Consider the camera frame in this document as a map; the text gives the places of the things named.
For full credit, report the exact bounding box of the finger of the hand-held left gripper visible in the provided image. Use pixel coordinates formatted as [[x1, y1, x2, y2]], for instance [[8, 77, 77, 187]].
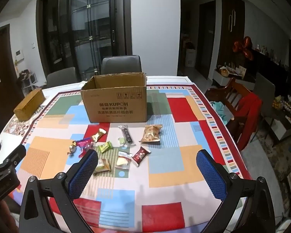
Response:
[[4, 145, 27, 168]]

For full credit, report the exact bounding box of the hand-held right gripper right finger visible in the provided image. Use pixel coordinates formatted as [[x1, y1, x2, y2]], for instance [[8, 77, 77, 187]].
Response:
[[196, 149, 277, 233]]

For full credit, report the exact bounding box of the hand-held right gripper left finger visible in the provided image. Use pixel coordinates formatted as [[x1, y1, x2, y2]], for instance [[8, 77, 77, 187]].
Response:
[[19, 149, 99, 233]]

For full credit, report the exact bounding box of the beige green snack packet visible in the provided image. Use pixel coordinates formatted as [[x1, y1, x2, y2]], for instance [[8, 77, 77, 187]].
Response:
[[93, 158, 111, 175]]

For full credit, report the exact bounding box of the blue purple snack packet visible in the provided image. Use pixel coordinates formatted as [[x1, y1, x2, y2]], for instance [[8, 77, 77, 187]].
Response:
[[75, 138, 94, 157]]

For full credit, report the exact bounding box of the bright green snack packet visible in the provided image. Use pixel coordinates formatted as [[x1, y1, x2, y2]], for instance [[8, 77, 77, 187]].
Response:
[[98, 141, 113, 154]]

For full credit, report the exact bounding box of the gold snack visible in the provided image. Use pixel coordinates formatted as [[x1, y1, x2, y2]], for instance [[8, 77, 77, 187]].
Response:
[[91, 128, 107, 142]]

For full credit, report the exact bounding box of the clear bread snack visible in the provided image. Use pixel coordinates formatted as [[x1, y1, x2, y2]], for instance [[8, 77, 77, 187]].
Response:
[[114, 151, 133, 170]]

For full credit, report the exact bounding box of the long black snack packet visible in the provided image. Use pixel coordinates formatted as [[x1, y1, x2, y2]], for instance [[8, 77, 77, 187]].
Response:
[[118, 125, 136, 147]]

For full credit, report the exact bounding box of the dark red snack packet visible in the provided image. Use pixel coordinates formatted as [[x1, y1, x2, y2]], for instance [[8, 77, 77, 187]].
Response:
[[132, 147, 151, 167]]

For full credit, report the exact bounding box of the brown crisp bag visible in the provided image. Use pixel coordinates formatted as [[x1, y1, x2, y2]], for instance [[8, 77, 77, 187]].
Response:
[[139, 124, 163, 144]]

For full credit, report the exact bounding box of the brown cardboard box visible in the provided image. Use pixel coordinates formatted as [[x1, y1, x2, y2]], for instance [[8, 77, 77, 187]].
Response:
[[81, 72, 147, 124]]

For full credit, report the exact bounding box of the woven straw box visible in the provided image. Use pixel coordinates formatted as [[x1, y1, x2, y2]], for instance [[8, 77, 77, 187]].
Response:
[[14, 88, 46, 122]]

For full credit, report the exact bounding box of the teal cloth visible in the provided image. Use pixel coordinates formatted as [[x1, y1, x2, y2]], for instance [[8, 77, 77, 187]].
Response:
[[210, 101, 230, 123]]

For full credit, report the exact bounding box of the red garment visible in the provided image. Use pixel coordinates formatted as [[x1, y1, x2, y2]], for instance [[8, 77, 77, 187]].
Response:
[[233, 92, 263, 151]]

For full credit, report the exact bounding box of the colourful patchwork tablecloth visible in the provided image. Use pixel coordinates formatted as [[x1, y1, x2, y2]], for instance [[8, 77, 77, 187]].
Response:
[[0, 76, 255, 233]]

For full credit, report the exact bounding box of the white shoe rack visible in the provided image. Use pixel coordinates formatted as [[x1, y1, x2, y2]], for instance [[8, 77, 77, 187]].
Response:
[[17, 69, 37, 91]]

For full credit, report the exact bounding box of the dark wooden door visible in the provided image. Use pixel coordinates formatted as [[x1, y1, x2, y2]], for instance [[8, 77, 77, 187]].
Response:
[[0, 27, 23, 134]]

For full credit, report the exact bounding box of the brown wooden chair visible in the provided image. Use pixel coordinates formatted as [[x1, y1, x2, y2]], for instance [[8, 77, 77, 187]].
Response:
[[205, 78, 263, 151]]

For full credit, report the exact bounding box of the dark coffee table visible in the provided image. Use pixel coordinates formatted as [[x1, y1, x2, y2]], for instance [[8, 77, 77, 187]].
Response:
[[269, 95, 291, 147]]

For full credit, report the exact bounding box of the grey dining chair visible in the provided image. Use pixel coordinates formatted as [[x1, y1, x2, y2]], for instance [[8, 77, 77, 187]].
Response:
[[101, 55, 142, 79], [46, 67, 77, 89]]

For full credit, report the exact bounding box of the grey upholstered chair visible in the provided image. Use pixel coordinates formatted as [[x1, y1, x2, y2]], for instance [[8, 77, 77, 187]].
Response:
[[253, 72, 276, 120]]

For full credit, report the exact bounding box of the white side table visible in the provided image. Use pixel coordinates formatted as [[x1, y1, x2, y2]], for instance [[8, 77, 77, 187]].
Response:
[[213, 64, 255, 91]]

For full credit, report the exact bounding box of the white paper bag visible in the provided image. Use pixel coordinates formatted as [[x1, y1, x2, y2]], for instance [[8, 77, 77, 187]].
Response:
[[184, 49, 197, 68]]

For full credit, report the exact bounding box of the red foil balloon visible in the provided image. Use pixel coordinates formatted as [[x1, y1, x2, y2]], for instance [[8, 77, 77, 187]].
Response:
[[233, 36, 254, 61]]

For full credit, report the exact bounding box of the glass sliding door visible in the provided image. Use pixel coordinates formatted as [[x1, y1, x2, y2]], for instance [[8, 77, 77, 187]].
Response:
[[36, 0, 132, 83]]

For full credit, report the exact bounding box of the tall wooden wardrobe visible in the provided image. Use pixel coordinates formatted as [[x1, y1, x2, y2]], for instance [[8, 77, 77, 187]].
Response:
[[221, 0, 246, 62]]

